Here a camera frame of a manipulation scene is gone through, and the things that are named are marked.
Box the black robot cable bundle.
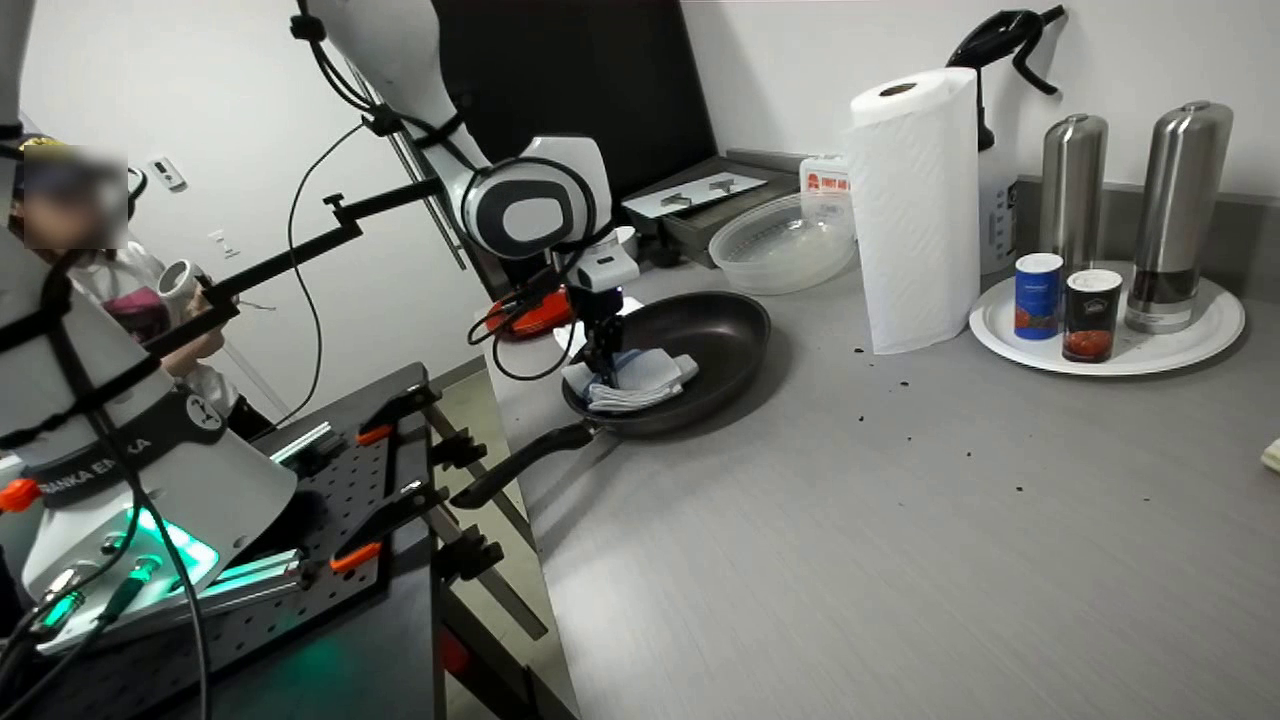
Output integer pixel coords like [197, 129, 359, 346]
[0, 157, 217, 720]

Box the red plate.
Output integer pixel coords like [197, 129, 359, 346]
[479, 289, 578, 338]

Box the black articulated camera stand arm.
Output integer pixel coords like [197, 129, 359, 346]
[0, 173, 450, 453]

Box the white first aid kit box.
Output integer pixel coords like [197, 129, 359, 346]
[796, 157, 856, 202]

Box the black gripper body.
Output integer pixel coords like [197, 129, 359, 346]
[578, 283, 630, 354]

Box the dark grey tray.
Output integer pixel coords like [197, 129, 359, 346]
[620, 157, 803, 268]

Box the spray bottle with black trigger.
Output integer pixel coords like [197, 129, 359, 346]
[943, 3, 1072, 283]

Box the stainless steel grinder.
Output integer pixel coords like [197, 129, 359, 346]
[1119, 97, 1235, 334]
[1034, 112, 1112, 270]

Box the round white plate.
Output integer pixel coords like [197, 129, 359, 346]
[963, 270, 1250, 379]

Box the black nonstick frying pan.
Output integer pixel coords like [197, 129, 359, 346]
[450, 289, 775, 511]

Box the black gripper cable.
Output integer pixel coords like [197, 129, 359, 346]
[463, 295, 592, 389]

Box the white paper towel roll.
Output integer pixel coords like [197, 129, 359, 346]
[849, 66, 988, 361]

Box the black clamp with orange handle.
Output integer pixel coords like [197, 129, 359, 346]
[324, 478, 507, 586]
[349, 379, 492, 472]
[0, 472, 48, 520]

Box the black perforated breadboard table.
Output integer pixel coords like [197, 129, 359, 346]
[34, 361, 450, 720]

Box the blue spice jar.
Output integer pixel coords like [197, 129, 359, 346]
[1013, 247, 1069, 342]

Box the white cup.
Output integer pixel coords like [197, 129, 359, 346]
[157, 254, 205, 304]

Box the large clear plastic bowl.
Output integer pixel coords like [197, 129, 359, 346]
[703, 192, 860, 299]

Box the red spice jar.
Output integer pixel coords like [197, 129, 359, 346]
[1061, 263, 1127, 367]

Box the thin black camera cable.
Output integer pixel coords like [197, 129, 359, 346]
[278, 115, 371, 425]

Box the person in white shirt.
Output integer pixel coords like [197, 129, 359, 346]
[2, 130, 257, 430]

